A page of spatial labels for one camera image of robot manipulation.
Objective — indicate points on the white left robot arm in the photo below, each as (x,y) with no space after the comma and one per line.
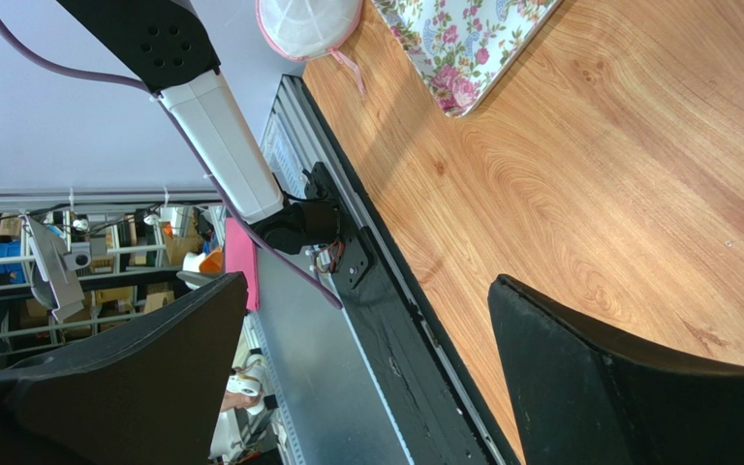
(166,46)

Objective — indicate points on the background storage shelf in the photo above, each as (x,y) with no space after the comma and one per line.
(72,268)

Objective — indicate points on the floral cloth mat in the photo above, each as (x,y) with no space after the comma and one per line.
(461,48)

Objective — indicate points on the white mesh laundry bag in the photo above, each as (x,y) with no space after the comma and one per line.
(304,30)

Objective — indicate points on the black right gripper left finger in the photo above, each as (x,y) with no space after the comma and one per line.
(146,392)

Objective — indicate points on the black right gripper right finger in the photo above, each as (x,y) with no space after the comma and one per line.
(586,392)

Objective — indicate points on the pink board in background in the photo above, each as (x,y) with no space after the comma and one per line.
(240,255)

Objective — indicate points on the black table edge rail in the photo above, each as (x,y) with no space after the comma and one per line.
(437,411)

